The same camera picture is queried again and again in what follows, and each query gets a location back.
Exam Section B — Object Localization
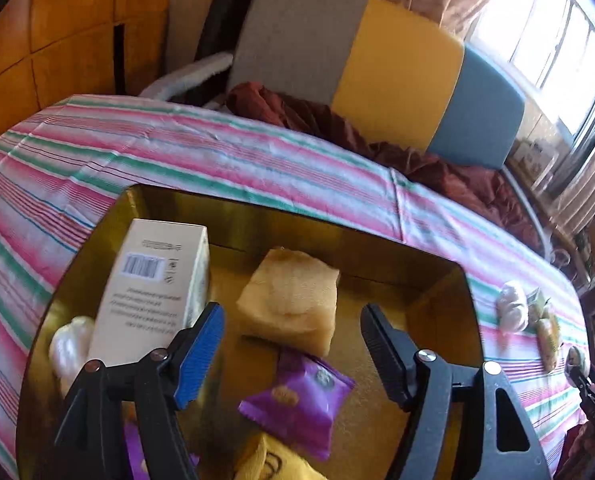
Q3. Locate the striped bed sheet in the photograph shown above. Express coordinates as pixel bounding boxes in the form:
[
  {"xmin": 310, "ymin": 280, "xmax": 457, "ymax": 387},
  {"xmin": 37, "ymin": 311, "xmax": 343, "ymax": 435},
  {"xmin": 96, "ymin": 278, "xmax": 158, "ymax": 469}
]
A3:
[{"xmin": 0, "ymin": 95, "xmax": 591, "ymax": 480}]

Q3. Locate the cream carton with barcode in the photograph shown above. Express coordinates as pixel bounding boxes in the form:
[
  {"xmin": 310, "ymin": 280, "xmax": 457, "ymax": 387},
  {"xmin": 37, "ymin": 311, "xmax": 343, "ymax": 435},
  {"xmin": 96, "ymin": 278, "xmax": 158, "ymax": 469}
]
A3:
[{"xmin": 88, "ymin": 219, "xmax": 211, "ymax": 367}]

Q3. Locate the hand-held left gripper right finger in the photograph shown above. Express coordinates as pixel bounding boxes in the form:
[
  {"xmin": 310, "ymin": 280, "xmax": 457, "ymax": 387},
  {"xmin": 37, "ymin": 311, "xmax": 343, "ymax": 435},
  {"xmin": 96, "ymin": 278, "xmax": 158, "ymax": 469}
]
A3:
[{"xmin": 360, "ymin": 303, "xmax": 553, "ymax": 480}]

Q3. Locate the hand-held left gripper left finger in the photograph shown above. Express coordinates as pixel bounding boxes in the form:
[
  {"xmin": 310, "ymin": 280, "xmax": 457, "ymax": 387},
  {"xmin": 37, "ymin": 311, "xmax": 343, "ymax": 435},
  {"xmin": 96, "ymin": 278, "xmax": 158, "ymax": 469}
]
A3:
[{"xmin": 52, "ymin": 302, "xmax": 227, "ymax": 480}]

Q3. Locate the green snack packet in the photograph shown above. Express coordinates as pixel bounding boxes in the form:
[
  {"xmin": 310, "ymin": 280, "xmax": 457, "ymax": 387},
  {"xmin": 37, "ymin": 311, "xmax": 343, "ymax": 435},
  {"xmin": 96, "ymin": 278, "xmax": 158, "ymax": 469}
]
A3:
[{"xmin": 527, "ymin": 287, "xmax": 553, "ymax": 321}]

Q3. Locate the yellow sponge cake packet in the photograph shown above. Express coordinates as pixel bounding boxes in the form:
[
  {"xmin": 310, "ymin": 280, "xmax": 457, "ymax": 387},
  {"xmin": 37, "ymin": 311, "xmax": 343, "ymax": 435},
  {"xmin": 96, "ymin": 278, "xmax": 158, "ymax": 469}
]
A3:
[{"xmin": 535, "ymin": 317, "xmax": 563, "ymax": 373}]

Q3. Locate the white garlic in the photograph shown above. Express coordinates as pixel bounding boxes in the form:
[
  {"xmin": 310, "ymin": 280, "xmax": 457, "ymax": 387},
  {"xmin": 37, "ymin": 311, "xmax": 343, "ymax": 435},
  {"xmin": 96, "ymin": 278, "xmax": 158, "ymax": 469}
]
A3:
[{"xmin": 49, "ymin": 315, "xmax": 96, "ymax": 396}]

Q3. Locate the window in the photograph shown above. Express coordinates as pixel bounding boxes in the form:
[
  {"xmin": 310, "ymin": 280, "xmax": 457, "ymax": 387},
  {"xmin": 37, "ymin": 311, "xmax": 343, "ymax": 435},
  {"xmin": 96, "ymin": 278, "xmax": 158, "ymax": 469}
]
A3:
[{"xmin": 470, "ymin": 0, "xmax": 595, "ymax": 151}]

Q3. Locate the purple snack packet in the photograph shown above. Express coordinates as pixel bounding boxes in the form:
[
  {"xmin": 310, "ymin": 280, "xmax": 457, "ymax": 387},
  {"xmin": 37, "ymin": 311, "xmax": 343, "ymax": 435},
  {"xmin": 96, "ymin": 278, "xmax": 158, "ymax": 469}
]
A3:
[
  {"xmin": 238, "ymin": 347, "xmax": 357, "ymax": 462},
  {"xmin": 122, "ymin": 420, "xmax": 201, "ymax": 480}
]

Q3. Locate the dark red blanket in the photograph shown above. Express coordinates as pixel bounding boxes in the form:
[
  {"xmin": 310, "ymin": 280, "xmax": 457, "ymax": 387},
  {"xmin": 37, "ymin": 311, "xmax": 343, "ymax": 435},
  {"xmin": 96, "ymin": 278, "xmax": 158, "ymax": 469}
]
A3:
[{"xmin": 226, "ymin": 81, "xmax": 543, "ymax": 251}]

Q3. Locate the yellow snack packet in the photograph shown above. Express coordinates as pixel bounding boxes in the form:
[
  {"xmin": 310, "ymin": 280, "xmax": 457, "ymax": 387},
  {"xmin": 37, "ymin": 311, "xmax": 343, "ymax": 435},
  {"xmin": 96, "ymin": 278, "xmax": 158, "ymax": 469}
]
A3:
[{"xmin": 235, "ymin": 432, "xmax": 328, "ymax": 480}]

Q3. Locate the orange wooden wardrobe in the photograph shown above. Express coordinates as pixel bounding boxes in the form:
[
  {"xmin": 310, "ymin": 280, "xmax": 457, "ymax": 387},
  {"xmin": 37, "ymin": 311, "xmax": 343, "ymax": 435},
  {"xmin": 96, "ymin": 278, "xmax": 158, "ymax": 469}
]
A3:
[{"xmin": 0, "ymin": 0, "xmax": 178, "ymax": 151}]

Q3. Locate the dark upright panel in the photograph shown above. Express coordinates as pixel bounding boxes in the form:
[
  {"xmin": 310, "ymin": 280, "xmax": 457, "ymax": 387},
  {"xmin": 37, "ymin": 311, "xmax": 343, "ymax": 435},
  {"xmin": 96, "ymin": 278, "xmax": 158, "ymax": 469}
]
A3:
[{"xmin": 192, "ymin": 0, "xmax": 271, "ymax": 66}]

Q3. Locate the yellow sponge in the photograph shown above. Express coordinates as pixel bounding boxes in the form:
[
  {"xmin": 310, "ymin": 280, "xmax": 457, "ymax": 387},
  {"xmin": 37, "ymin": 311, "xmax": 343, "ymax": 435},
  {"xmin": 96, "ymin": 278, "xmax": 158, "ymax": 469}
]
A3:
[{"xmin": 236, "ymin": 247, "xmax": 339, "ymax": 356}]

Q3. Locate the red cloth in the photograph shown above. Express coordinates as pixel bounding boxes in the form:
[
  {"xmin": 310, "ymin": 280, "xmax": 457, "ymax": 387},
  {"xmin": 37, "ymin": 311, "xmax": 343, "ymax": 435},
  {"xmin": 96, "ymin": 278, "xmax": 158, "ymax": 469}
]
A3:
[{"xmin": 552, "ymin": 420, "xmax": 595, "ymax": 480}]

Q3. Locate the grey yellow blue headboard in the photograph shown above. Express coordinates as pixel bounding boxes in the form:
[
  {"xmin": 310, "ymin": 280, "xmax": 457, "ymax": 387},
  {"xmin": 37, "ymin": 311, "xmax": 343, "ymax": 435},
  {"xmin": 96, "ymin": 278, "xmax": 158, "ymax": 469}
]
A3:
[{"xmin": 226, "ymin": 0, "xmax": 525, "ymax": 170}]

